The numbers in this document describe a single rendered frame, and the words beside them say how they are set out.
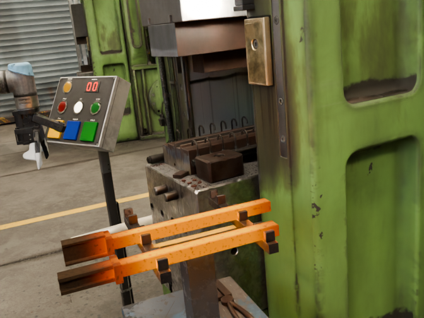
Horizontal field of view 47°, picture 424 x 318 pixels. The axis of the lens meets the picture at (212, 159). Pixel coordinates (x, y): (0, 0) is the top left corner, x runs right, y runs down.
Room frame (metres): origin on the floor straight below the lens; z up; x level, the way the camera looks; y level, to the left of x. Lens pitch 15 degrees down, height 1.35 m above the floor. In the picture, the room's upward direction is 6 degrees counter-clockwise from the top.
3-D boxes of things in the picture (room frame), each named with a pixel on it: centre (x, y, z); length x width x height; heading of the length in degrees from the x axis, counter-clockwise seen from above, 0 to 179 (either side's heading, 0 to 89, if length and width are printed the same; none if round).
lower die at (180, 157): (1.61, -0.07, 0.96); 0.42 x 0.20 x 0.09; 118
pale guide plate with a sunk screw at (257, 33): (1.30, -0.15, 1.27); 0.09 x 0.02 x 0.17; 28
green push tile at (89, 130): (1.81, 0.45, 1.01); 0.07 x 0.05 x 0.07; 53
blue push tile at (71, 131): (1.87, 0.53, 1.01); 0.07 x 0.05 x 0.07; 53
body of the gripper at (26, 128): (1.66, 0.61, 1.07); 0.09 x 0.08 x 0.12; 97
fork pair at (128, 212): (1.06, 0.09, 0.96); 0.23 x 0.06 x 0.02; 110
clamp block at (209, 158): (1.38, -0.02, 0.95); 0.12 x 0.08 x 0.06; 118
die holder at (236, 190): (1.57, -0.11, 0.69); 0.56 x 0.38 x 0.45; 118
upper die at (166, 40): (1.61, -0.07, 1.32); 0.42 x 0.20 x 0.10; 118
